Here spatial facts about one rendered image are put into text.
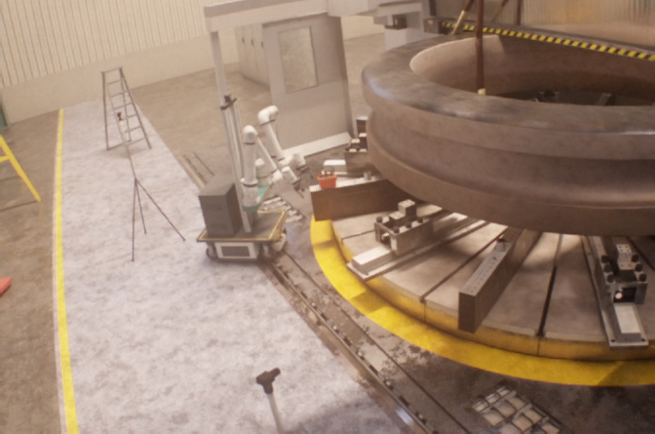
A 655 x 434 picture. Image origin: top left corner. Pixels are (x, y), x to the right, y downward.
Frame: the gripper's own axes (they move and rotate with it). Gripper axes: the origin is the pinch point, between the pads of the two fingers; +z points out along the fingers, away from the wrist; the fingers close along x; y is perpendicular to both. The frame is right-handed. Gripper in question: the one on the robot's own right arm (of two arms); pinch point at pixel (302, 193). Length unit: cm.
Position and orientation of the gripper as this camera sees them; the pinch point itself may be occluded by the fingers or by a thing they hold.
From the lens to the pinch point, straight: 556.9
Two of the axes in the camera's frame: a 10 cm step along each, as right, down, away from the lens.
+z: 5.0, 7.4, 4.5
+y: -8.7, 4.4, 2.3
